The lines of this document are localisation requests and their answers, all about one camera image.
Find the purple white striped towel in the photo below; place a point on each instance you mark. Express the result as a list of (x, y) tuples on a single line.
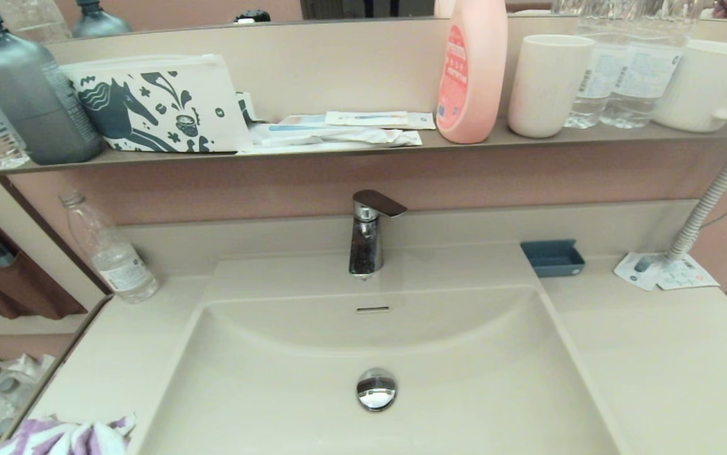
[(66, 439)]

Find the beige rectangular sink basin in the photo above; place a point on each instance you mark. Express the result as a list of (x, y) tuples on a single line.
[(464, 379)]

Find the flat white toiletry packet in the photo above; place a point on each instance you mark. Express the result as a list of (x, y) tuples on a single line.
[(313, 149)]

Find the crumpled white toiletry packet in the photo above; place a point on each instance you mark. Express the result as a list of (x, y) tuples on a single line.
[(338, 134)]

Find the small beige toiletry packet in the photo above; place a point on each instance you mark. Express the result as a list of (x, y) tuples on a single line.
[(366, 118)]

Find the chrome drain stopper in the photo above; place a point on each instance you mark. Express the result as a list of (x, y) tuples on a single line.
[(376, 390)]

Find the small white blue printed packet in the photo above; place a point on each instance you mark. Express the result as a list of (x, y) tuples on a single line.
[(246, 107)]

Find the pink lotion bottle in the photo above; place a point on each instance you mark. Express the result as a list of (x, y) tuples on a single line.
[(474, 82)]

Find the blue soap tray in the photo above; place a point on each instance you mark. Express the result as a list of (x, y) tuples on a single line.
[(553, 260)]

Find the white pouch with blue horse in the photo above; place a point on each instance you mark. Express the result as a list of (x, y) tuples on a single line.
[(148, 107)]

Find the capless clear plastic bottle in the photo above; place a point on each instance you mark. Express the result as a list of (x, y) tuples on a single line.
[(117, 265)]

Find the white printed paper leaflet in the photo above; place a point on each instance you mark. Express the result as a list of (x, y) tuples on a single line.
[(692, 275)]

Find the brown hanging holder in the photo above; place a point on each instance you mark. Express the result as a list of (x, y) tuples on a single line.
[(28, 291)]

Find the grey bottle with teal cap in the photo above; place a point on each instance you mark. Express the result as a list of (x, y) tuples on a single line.
[(28, 101)]

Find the brown wall shelf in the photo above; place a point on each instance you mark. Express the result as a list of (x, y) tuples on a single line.
[(623, 134)]

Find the wall mirror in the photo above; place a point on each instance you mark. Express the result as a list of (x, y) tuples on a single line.
[(148, 12)]

